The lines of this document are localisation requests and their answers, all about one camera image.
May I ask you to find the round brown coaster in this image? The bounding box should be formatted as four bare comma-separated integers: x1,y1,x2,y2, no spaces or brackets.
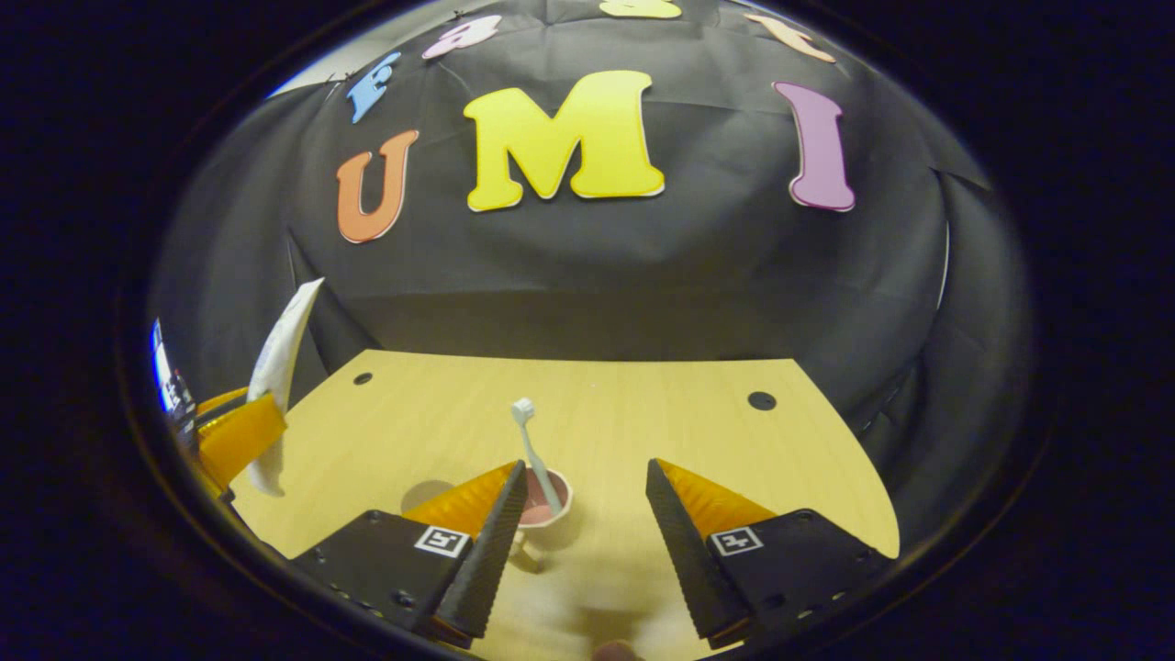
400,478,464,517

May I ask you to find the computer monitor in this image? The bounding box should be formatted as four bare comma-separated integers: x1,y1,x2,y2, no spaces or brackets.
150,317,196,419

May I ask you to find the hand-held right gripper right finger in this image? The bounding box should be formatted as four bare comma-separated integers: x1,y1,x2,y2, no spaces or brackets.
644,457,896,648

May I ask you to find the beige cup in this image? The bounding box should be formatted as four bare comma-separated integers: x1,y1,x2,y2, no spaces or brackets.
509,468,575,575

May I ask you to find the pale blue toothbrush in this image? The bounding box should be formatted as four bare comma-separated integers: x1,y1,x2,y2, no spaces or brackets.
510,397,565,521

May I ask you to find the black backdrop cloth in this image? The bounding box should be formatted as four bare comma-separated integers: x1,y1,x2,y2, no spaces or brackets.
147,0,1034,552

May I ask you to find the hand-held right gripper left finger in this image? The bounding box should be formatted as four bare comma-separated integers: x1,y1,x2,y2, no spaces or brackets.
292,459,531,650

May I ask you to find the wooden desktop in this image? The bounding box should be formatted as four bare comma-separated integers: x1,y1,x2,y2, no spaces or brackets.
229,349,902,661

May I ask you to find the white toothpaste tube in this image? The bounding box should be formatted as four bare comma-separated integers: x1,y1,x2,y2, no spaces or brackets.
246,277,325,498

